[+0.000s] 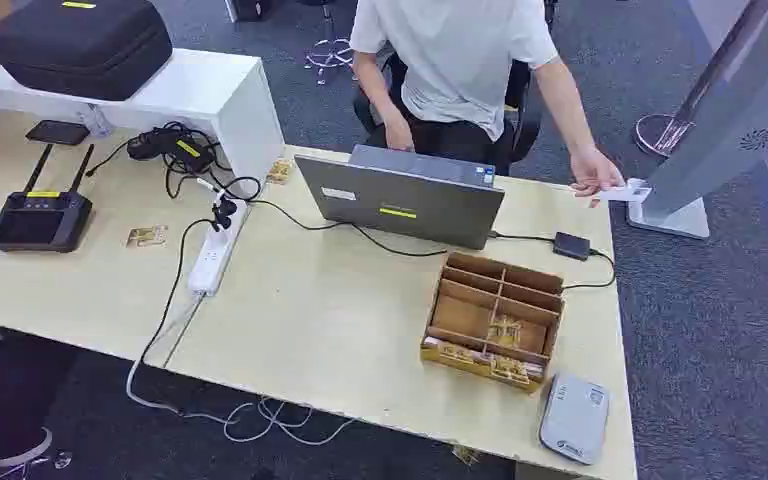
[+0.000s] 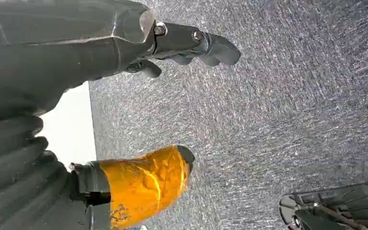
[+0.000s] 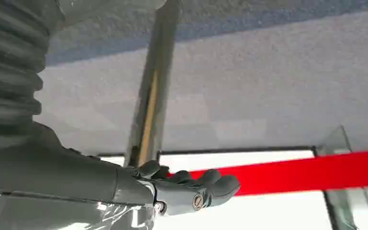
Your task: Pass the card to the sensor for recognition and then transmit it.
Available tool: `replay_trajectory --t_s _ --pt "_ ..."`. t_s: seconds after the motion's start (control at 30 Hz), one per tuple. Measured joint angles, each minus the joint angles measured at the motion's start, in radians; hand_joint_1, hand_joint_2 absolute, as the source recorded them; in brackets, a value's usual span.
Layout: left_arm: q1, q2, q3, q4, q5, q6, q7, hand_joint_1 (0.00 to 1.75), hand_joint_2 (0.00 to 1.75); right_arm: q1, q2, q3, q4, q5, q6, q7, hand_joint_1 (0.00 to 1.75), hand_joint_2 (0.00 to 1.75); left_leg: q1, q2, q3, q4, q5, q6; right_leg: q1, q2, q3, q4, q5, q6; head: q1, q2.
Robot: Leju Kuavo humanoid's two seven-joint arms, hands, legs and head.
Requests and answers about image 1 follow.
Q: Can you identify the white power strip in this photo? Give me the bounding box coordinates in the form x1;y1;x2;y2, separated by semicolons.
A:
187;195;249;297

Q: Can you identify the wooden card box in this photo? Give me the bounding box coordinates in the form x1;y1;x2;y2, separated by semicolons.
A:
419;250;565;395

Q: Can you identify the black office chair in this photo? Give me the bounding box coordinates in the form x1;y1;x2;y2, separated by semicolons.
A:
352;51;544;177

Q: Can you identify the black hard carrying case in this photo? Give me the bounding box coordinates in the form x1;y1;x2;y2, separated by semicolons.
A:
0;0;174;103

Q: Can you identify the black plug cable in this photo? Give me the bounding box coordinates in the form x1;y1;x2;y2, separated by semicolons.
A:
138;195;240;366

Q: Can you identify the black remote controller with antennas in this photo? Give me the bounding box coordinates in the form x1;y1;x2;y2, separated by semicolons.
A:
0;143;96;254

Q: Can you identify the grey card reader device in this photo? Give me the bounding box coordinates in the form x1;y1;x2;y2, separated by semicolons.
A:
538;372;611;466

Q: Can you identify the chrome stool base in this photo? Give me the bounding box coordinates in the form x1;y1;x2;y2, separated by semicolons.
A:
303;0;356;86

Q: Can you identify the small black laptop charger brick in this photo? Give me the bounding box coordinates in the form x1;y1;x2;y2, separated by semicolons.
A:
552;231;592;262

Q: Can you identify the round chrome base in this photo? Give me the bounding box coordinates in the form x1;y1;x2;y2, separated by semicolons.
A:
633;113;695;159

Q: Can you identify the black laptop power cable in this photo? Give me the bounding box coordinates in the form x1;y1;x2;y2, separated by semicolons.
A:
251;197;617;291

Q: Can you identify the white power strip cable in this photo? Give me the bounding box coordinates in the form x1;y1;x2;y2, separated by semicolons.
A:
124;294;357;447

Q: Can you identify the gold card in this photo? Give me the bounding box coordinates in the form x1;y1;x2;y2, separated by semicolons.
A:
125;225;169;250
489;356;532;388
485;315;524;354
265;158;293;185

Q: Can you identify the grey standing kiosk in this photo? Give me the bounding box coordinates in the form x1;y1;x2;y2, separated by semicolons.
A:
626;0;768;240

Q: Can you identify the black smartphone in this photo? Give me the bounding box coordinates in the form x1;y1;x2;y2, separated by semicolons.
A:
24;119;91;147

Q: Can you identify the white shelf riser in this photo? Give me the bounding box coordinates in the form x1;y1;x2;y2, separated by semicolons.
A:
0;47;286;201

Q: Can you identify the grey laptop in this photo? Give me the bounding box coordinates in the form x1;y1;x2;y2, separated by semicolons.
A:
293;144;506;252

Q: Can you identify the white card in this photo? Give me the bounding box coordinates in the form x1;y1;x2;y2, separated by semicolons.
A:
597;186;653;203

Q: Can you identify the black power adapter with cables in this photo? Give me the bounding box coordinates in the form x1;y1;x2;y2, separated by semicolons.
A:
84;121;263;203

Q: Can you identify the person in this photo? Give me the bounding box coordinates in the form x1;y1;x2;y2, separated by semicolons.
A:
348;0;626;199

